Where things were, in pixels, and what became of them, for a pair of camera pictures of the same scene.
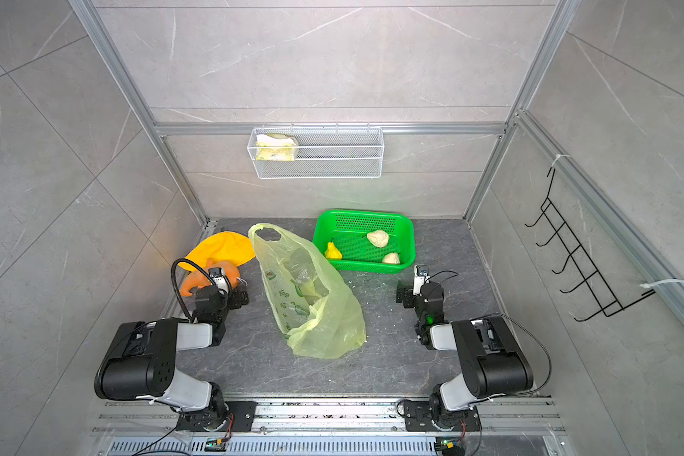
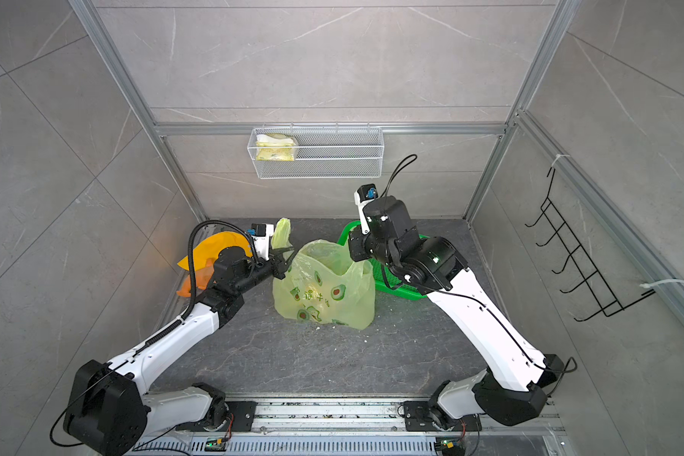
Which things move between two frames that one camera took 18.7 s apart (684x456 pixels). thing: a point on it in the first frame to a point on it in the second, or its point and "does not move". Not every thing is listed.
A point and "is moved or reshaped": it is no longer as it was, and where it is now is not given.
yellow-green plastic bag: x=313 y=309 is moved or reshaped
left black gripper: x=236 y=301 to x=276 y=266
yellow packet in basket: x=275 y=147 does not move
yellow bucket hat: x=229 y=245 does not move
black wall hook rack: x=595 y=281 does not move
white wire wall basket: x=317 y=153 does not move
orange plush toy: x=195 y=278 does not move
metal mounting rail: x=338 y=427 does not move
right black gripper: x=409 y=295 to x=357 y=239
